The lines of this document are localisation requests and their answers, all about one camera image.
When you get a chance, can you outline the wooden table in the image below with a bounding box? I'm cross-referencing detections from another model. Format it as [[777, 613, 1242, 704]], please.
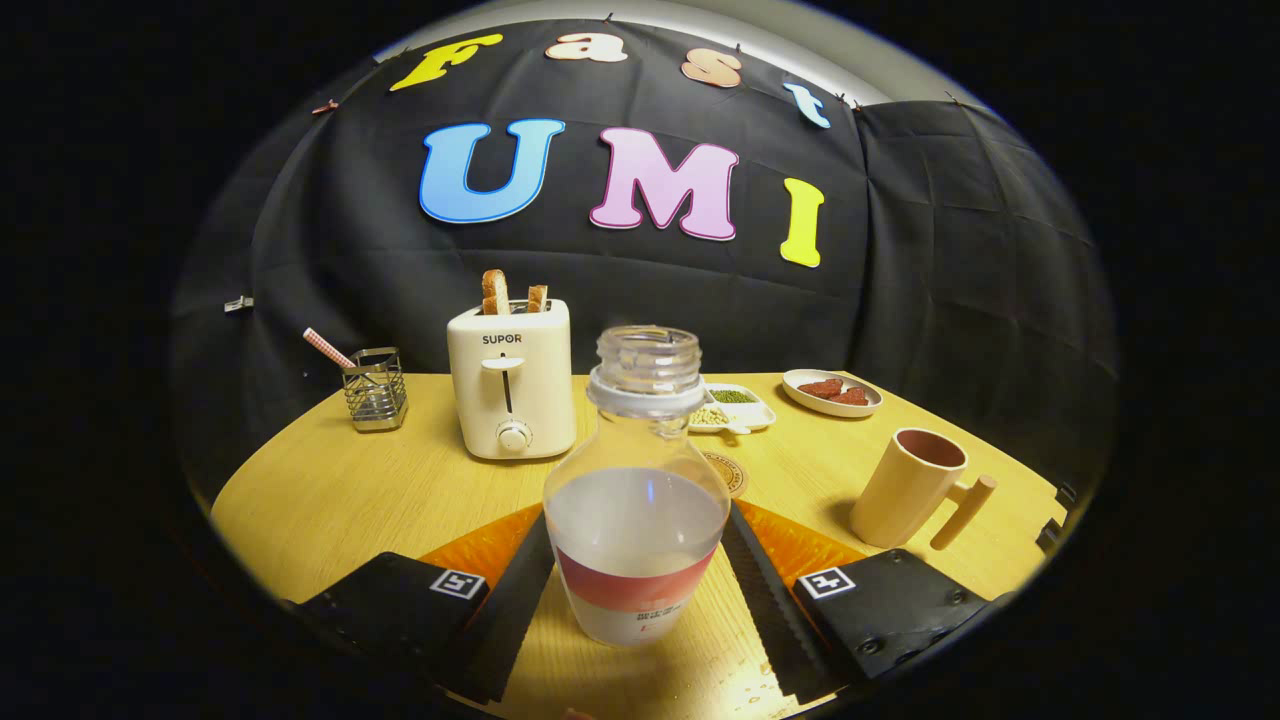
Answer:
[[208, 372, 1069, 720]]

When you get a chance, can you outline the white round plate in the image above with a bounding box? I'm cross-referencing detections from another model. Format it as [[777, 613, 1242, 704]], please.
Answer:
[[782, 369, 884, 418]]

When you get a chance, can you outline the round cork coaster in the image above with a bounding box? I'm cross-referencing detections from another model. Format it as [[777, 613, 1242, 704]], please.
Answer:
[[700, 449, 749, 500]]

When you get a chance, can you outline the white divided dish with beans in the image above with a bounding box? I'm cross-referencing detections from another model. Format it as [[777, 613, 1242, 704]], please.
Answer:
[[688, 383, 777, 435]]

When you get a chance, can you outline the beige cup wooden handle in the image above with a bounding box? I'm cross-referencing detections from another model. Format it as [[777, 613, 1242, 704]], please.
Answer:
[[851, 428, 998, 552]]

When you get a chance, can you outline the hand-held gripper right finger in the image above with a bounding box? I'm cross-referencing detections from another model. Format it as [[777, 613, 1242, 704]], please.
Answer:
[[722, 498, 1001, 706]]

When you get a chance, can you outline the pink striped straw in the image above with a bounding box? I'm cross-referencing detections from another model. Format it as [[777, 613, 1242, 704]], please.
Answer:
[[303, 327, 356, 370]]

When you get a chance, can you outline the metal wire basket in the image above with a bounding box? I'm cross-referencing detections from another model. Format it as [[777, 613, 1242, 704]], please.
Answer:
[[342, 347, 409, 433]]

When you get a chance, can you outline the clear juice bottle red label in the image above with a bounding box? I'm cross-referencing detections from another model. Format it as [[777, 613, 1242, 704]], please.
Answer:
[[543, 325, 732, 647]]

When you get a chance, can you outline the cream toaster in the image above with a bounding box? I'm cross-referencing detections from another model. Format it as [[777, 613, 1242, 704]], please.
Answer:
[[447, 298, 578, 461]]

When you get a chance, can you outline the black backdrop cloth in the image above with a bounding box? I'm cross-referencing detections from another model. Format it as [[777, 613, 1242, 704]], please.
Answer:
[[170, 18, 1116, 501]]

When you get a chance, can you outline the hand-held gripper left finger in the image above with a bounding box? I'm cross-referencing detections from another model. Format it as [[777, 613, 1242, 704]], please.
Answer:
[[285, 505, 557, 706]]

